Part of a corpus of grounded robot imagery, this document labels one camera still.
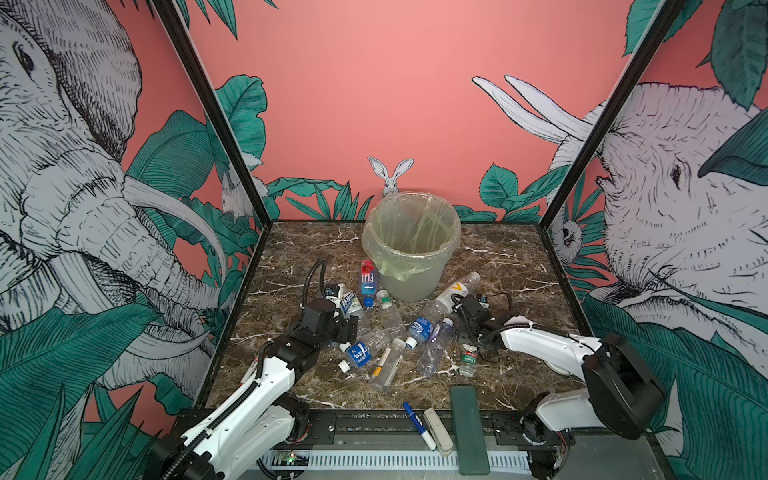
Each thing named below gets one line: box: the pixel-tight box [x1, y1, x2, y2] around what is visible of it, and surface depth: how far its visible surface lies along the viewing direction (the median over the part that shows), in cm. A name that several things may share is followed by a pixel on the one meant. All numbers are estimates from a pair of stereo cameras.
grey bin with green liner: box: [362, 192, 462, 303], surface depth 92 cm
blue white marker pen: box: [403, 402, 437, 451], surface depth 75 cm
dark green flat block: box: [450, 385, 491, 475], surface depth 75 cm
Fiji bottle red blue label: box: [360, 259, 377, 309], surface depth 98 cm
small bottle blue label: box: [339, 340, 379, 368], surface depth 83 cm
